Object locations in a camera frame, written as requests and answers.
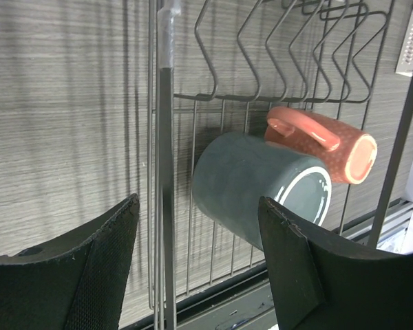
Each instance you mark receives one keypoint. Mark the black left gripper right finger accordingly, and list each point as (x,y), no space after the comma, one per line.
(320,280)

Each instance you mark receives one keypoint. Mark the grey wire dish rack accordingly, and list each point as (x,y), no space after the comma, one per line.
(217,66)

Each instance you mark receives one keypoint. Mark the white plastic file organizer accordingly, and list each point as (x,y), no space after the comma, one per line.
(404,65)

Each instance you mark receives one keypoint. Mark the pink dotted ceramic mug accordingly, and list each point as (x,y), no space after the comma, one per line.
(348,153)

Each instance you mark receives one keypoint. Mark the grey ceramic mug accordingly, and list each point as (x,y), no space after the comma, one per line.
(236,169)

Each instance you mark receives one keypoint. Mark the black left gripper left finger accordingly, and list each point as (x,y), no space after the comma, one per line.
(76,280)

